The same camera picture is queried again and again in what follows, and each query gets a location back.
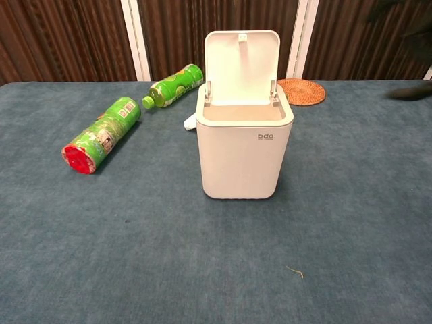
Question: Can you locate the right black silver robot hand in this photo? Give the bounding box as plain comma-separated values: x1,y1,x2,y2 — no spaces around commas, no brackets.
366,0,432,101

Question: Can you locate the white square plastic container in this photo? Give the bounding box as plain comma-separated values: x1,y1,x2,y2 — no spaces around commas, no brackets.
195,30,295,200

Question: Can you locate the green chip can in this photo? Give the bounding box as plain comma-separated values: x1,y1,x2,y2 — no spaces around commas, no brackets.
61,97,142,176

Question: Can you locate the brown ribbed partition panel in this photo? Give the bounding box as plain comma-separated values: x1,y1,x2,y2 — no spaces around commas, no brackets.
0,0,138,87
302,0,432,81
136,0,300,82

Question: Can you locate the round woven rattan coaster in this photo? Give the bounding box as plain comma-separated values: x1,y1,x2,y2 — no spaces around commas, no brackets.
277,78,327,107

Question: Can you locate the white green snack bag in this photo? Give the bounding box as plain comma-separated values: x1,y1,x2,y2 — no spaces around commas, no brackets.
182,113,198,131

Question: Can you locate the green plastic drink bottle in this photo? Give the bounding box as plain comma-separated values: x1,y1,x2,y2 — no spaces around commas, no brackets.
141,63,205,109

